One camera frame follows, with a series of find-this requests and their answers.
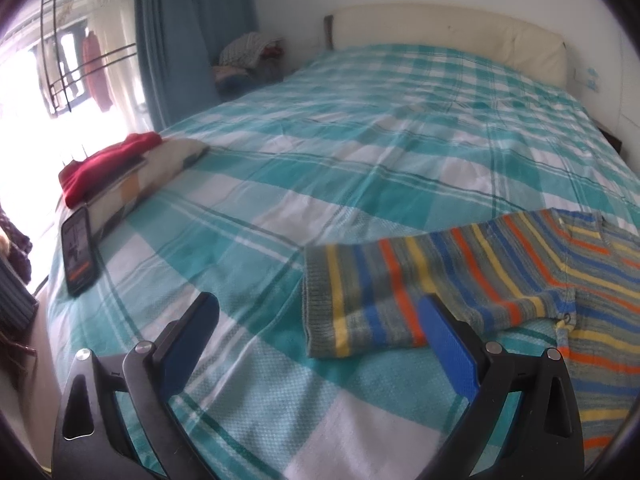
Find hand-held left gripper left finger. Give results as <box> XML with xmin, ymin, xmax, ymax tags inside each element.
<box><xmin>52</xmin><ymin>291</ymin><xmax>221</xmax><ymax>480</ymax></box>

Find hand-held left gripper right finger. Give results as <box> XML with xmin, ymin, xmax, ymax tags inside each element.
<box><xmin>417</xmin><ymin>292</ymin><xmax>586</xmax><ymax>480</ymax></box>

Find striped knitted sweater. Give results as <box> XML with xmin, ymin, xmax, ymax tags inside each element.
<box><xmin>301</xmin><ymin>208</ymin><xmax>640</xmax><ymax>471</ymax></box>

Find pile of clothes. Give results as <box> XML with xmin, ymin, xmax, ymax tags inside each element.
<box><xmin>210</xmin><ymin>31</ymin><xmax>287</xmax><ymax>96</ymax></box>

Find black smartphone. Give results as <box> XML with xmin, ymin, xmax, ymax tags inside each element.
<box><xmin>60</xmin><ymin>206</ymin><xmax>99</xmax><ymax>297</ymax></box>

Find folded beige cloth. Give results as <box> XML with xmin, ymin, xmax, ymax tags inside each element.
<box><xmin>82</xmin><ymin>137</ymin><xmax>211</xmax><ymax>241</ymax></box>

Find dark cloth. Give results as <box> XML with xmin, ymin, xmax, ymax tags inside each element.
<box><xmin>0</xmin><ymin>205</ymin><xmax>33</xmax><ymax>286</ymax></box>

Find bed with teal plaid sheet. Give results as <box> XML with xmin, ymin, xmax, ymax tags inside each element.
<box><xmin>42</xmin><ymin>44</ymin><xmax>640</xmax><ymax>480</ymax></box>

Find red hanging garment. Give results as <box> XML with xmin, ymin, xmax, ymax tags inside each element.
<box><xmin>81</xmin><ymin>30</ymin><xmax>115</xmax><ymax>112</ymax></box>

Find teal curtain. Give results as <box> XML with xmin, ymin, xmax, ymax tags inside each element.
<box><xmin>131</xmin><ymin>0</ymin><xmax>261</xmax><ymax>133</ymax></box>

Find cream padded headboard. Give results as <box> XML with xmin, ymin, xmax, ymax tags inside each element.
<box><xmin>324</xmin><ymin>5</ymin><xmax>568</xmax><ymax>86</ymax></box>

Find black window guard bars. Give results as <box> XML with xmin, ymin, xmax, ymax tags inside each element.
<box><xmin>40</xmin><ymin>0</ymin><xmax>138</xmax><ymax>116</ymax></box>

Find wall socket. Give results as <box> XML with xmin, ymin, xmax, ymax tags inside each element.
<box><xmin>572</xmin><ymin>66</ymin><xmax>601</xmax><ymax>93</ymax></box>

